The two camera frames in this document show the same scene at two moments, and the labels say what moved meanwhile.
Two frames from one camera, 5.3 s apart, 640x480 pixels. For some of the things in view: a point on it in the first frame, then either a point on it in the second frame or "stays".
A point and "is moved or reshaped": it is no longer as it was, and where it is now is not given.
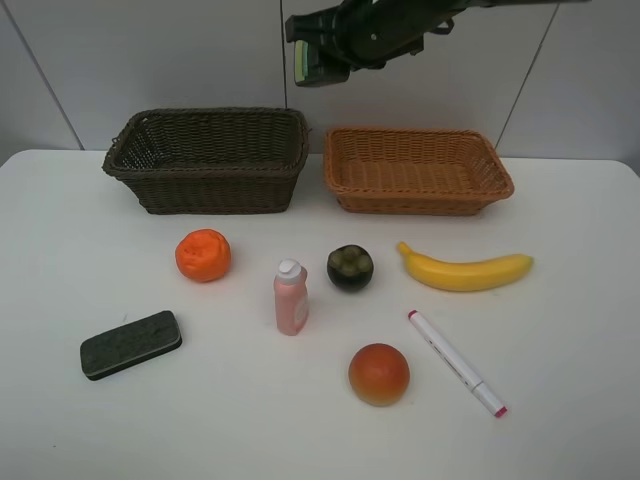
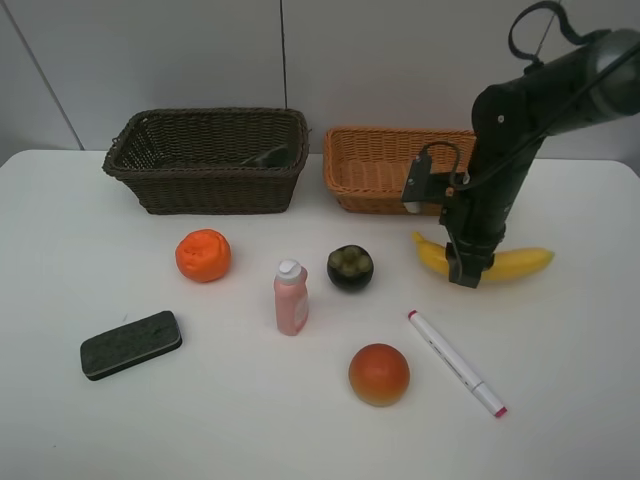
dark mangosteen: x=350 y=266 stays
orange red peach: x=378 y=374 stays
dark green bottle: x=313 y=68 → x=277 y=157
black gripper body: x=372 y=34 → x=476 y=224
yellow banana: x=450 y=276 is moved or reshaped
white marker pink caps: x=497 y=409 stays
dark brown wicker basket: x=211 y=160 stays
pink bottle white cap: x=291 y=298 stays
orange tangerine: x=203 y=255 stays
